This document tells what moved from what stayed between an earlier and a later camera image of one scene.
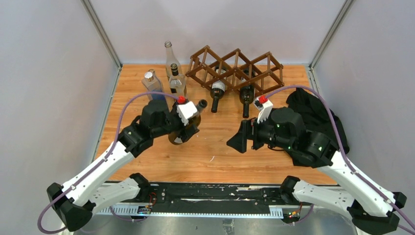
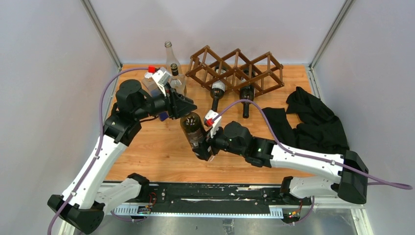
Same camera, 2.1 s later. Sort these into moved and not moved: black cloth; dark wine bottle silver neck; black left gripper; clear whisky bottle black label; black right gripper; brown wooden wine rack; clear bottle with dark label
Moved: black left gripper; dark wine bottle silver neck; black right gripper
Not moved: brown wooden wine rack; black cloth; clear whisky bottle black label; clear bottle with dark label
